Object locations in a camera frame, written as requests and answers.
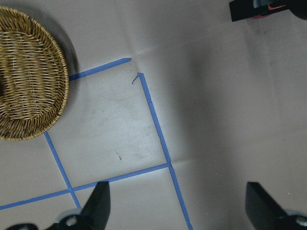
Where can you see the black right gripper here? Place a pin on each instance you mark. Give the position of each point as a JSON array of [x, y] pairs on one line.
[[243, 9]]

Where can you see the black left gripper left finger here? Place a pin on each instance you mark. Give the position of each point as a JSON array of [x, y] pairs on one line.
[[96, 211]]

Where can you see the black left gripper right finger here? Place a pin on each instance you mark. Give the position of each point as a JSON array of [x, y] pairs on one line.
[[264, 212]]

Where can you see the red yellow apple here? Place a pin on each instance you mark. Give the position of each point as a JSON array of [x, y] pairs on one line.
[[258, 17]]

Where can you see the woven wicker basket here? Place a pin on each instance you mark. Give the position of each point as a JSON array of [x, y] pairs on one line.
[[34, 77]]

